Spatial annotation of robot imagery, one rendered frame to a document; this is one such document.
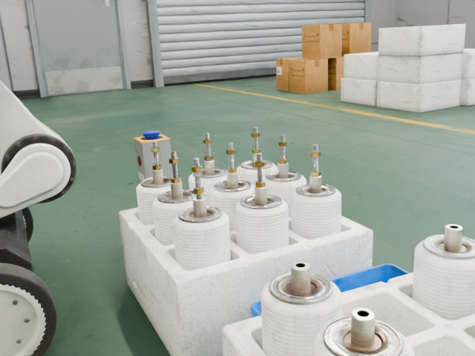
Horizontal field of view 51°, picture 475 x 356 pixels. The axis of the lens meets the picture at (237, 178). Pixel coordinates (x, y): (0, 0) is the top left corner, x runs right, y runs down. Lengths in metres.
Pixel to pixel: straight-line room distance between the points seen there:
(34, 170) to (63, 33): 4.92
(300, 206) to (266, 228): 0.10
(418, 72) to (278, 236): 2.68
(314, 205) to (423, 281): 0.28
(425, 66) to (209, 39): 3.41
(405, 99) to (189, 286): 2.89
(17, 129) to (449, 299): 0.82
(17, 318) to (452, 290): 0.68
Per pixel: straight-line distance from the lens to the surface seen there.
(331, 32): 4.74
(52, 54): 5.91
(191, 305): 0.82
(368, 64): 3.83
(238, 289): 0.84
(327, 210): 0.92
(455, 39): 3.65
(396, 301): 0.75
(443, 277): 0.71
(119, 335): 1.03
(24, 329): 0.96
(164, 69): 6.12
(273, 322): 0.59
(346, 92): 4.01
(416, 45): 3.45
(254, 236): 0.87
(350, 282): 0.93
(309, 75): 4.63
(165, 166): 1.21
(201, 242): 0.82
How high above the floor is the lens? 0.54
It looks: 16 degrees down
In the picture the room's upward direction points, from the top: 3 degrees counter-clockwise
